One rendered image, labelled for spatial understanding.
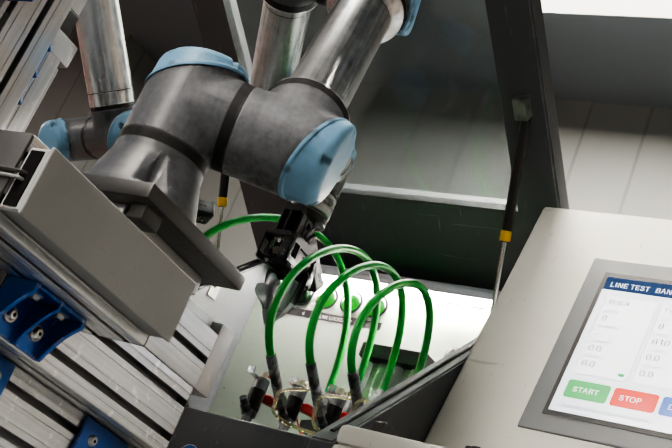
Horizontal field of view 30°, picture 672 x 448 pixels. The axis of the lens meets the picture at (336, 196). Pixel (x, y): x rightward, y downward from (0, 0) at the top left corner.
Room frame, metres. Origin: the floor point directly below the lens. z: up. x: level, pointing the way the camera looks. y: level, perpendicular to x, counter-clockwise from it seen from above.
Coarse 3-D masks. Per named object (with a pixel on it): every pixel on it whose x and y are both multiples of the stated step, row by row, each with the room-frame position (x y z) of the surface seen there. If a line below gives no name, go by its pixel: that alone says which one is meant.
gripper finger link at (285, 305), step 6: (294, 282) 2.06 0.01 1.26; (276, 288) 2.03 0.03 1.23; (288, 288) 2.05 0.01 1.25; (294, 288) 2.06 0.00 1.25; (288, 294) 2.06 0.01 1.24; (282, 300) 2.05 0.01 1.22; (288, 300) 2.06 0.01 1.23; (282, 306) 2.06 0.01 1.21; (288, 306) 2.06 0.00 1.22; (282, 312) 2.06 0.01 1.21; (276, 318) 2.07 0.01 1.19
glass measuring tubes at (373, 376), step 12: (384, 348) 2.27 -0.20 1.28; (372, 360) 2.30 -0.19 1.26; (384, 360) 2.27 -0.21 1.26; (408, 360) 2.24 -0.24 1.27; (432, 360) 2.23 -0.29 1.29; (372, 372) 2.31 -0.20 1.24; (384, 372) 2.27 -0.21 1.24; (396, 372) 2.25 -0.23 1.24; (408, 372) 2.26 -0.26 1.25; (372, 384) 2.28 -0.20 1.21; (396, 384) 2.25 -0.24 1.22
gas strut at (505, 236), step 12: (528, 120) 1.89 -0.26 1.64; (528, 132) 1.90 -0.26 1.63; (516, 144) 1.91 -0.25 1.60; (516, 156) 1.92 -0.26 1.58; (516, 168) 1.92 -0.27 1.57; (516, 180) 1.93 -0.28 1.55; (516, 192) 1.94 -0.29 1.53; (504, 216) 1.96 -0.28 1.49; (504, 228) 1.96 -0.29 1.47; (504, 240) 1.97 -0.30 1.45; (504, 252) 1.98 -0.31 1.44; (492, 300) 2.01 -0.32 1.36
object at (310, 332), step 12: (360, 264) 1.95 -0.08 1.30; (372, 264) 1.96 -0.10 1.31; (384, 264) 1.99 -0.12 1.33; (348, 276) 1.92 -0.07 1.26; (396, 276) 2.03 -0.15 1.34; (336, 288) 1.91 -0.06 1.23; (324, 300) 1.90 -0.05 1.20; (312, 312) 1.90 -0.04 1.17; (312, 324) 1.89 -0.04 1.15; (312, 336) 1.90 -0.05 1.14; (396, 336) 2.10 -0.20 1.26; (312, 348) 1.91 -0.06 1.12; (396, 348) 2.10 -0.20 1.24; (312, 360) 1.92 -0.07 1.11; (396, 360) 2.11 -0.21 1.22; (312, 372) 1.93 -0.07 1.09; (312, 384) 1.95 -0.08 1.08; (384, 384) 2.11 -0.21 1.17; (312, 396) 1.96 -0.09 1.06; (312, 408) 1.99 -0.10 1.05; (324, 408) 1.98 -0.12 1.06
